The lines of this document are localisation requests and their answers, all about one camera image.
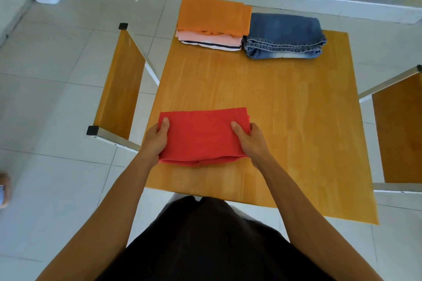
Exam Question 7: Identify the person's left hand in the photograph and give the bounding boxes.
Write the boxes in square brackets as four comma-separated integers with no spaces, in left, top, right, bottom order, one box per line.
[141,117,170,165]

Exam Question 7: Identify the person's right hand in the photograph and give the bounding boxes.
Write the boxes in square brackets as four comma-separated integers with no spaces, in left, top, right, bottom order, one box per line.
[230,121,273,169]

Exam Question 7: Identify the red cloth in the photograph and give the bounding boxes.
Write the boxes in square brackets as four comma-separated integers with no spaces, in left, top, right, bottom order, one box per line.
[158,107,252,167]

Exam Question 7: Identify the person's right forearm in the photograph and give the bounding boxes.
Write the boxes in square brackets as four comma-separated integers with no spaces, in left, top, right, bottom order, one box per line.
[255,155,384,281]

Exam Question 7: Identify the person's left forearm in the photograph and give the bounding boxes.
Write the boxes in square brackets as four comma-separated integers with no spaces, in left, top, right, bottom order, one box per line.
[36,151,158,281]

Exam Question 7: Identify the wooden table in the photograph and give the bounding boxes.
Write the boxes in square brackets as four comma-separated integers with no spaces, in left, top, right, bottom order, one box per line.
[144,30,379,225]

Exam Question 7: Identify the wooden chair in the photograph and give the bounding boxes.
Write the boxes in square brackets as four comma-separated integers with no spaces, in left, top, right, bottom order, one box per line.
[86,23,161,154]
[358,64,422,194]

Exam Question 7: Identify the folded striped white cloth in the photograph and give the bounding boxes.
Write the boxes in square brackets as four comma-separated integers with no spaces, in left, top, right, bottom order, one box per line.
[180,40,242,52]

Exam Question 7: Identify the folded pink cloth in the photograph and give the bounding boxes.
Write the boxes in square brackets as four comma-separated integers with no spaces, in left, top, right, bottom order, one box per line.
[175,29,244,47]

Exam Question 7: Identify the folded blue jeans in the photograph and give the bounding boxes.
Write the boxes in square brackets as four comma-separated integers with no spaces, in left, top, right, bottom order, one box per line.
[242,13,327,60]

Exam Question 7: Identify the folded orange cloth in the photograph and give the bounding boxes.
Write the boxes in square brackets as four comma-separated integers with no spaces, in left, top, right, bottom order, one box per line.
[177,0,253,37]

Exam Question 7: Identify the person's black clothing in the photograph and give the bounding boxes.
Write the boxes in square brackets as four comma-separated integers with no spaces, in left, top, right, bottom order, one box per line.
[95,196,337,281]

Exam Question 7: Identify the person's foot in sandal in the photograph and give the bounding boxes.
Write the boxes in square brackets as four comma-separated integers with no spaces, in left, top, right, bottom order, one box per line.
[0,172,12,209]

